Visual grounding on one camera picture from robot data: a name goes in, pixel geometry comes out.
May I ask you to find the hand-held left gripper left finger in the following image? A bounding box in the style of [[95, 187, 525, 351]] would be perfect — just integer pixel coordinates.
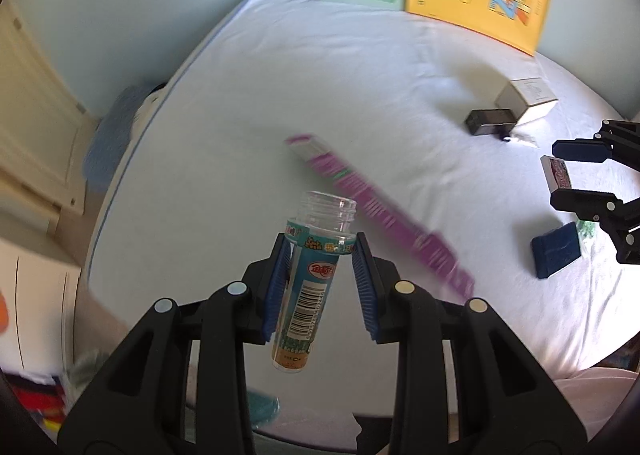
[[57, 231, 296, 455]]

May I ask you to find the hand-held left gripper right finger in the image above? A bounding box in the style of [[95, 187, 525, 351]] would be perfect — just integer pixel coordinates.
[[350, 231, 588, 455]]

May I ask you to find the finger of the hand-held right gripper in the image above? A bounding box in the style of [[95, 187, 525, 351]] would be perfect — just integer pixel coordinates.
[[550, 189, 640, 266], [552, 119, 640, 166]]

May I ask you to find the small patterned box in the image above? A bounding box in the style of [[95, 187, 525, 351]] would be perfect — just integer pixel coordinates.
[[541, 156, 576, 194]]

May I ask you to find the clear plastic bottle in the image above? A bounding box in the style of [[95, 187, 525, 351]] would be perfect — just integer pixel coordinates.
[[271, 191, 359, 375]]

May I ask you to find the grey square box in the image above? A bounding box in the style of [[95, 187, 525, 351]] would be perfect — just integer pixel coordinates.
[[494, 77, 558, 126]]

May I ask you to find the small navy blue box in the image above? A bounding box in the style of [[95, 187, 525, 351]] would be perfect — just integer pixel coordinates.
[[530, 222, 585, 280]]

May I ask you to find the long purple box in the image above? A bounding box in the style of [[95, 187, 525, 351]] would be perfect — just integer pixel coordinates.
[[285, 134, 476, 300]]

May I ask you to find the small black box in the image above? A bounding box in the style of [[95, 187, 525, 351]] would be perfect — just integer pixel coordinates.
[[464, 108, 517, 137]]

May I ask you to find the pink clothing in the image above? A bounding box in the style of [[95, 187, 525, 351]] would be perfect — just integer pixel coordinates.
[[550, 365, 640, 436]]

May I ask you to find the white bed mattress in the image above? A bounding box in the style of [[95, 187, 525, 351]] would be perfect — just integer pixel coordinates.
[[80, 0, 640, 446]]

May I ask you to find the blue cloth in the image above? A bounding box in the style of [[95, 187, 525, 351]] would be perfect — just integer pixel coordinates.
[[82, 85, 166, 186]]

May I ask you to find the colourful cloth pile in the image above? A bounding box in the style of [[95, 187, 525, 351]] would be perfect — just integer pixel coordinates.
[[0, 370, 68, 436]]

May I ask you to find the cream door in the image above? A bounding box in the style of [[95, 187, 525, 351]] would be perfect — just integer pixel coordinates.
[[0, 0, 101, 241]]

